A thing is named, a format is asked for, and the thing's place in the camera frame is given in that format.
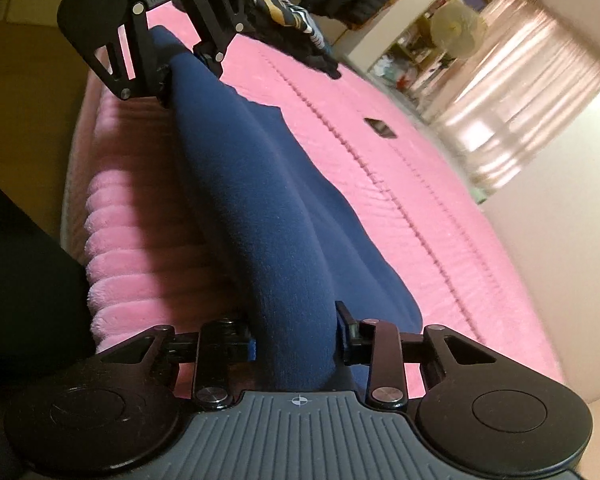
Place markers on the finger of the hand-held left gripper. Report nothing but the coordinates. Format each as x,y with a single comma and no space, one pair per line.
145,70
215,25

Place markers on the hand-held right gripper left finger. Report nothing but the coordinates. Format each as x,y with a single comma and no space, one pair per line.
230,340

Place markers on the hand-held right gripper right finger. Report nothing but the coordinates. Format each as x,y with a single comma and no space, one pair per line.
347,325

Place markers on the navy blue vest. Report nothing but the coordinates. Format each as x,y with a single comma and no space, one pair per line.
280,210

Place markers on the striped garment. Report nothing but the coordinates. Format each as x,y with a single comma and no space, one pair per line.
285,10

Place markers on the black garment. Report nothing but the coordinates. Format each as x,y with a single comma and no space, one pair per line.
325,62

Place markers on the pink ribbed blanket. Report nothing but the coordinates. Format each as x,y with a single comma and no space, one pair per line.
405,210

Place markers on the small green box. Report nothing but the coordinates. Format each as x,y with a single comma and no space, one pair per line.
480,195

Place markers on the cluttered wooden shelf unit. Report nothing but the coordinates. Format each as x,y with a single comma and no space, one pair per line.
410,55

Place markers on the person's dark trouser leg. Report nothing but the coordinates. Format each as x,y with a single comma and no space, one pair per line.
25,285

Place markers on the beige headboard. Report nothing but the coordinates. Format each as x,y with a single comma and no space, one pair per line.
570,260

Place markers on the standing fan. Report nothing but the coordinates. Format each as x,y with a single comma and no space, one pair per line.
457,27

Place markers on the sheer pink curtain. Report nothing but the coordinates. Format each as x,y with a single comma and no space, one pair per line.
530,85

